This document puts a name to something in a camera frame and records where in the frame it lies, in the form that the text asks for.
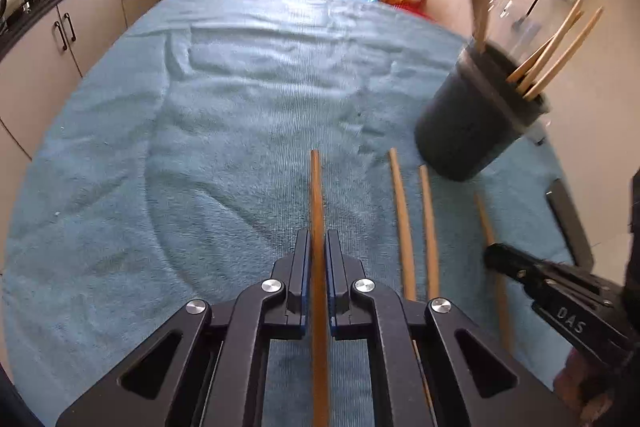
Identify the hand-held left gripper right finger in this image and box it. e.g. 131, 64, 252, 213
325, 229, 585, 427

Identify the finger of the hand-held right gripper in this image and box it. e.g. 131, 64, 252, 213
483, 242, 625, 309

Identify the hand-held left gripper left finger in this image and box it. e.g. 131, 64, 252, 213
55, 229, 313, 427

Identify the single wooden chopstick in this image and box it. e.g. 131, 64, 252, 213
310, 149, 332, 427
418, 165, 441, 301
473, 193, 514, 352
388, 148, 417, 303

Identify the dark grey chopstick holder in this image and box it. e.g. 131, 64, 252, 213
414, 41, 552, 182

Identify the bunch of wooden chopsticks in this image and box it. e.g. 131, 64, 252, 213
446, 0, 605, 102

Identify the person's right hand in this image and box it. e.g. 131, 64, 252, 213
552, 347, 618, 427

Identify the blue towel table cloth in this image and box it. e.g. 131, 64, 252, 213
2, 0, 576, 427

